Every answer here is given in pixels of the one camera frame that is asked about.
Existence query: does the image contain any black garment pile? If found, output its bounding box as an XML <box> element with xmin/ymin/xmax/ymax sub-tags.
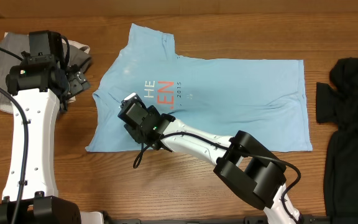
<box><xmin>316</xmin><ymin>58</ymin><xmax>358</xmax><ymax>223</ymax></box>

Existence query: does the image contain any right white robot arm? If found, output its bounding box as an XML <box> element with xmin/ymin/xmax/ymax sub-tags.
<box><xmin>119</xmin><ymin>113</ymin><xmax>303</xmax><ymax>223</ymax></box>

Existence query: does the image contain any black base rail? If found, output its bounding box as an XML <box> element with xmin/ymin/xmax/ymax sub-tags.
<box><xmin>101</xmin><ymin>211</ymin><xmax>331</xmax><ymax>224</ymax></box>

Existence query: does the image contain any light blue printed t-shirt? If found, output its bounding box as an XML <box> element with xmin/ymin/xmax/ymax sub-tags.
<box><xmin>86</xmin><ymin>25</ymin><xmax>312</xmax><ymax>152</ymax></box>

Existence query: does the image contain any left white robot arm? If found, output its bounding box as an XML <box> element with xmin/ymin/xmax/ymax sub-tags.
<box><xmin>0</xmin><ymin>52</ymin><xmax>104</xmax><ymax>224</ymax></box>

